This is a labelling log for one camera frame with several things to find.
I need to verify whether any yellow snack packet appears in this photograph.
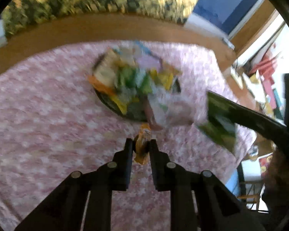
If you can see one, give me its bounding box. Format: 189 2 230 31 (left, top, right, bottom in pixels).
150 69 174 91

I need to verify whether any orange round snack packet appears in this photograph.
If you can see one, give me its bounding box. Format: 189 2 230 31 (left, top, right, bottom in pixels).
134 123 151 165

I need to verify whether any purple snack packet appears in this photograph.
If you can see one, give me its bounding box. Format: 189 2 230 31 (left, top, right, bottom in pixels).
136 55 162 71

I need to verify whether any green pea snack packet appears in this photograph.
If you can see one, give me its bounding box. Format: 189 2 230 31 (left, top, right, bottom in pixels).
115 66 153 97

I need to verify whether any red cloth item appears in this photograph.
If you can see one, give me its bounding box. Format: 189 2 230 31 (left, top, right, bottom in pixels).
249 43 278 96

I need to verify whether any sunflower field painting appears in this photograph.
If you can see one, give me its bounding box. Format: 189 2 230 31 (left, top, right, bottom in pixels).
1 0 198 37

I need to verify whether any blue white patterned plate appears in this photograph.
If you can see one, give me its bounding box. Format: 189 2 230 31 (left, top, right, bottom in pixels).
92 53 181 122

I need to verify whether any pink floral bed sheet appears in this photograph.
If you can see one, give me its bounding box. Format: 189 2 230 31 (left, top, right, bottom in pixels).
0 41 256 230

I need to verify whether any clear pink snack bag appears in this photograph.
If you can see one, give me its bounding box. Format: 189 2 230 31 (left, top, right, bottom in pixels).
144 92 196 130

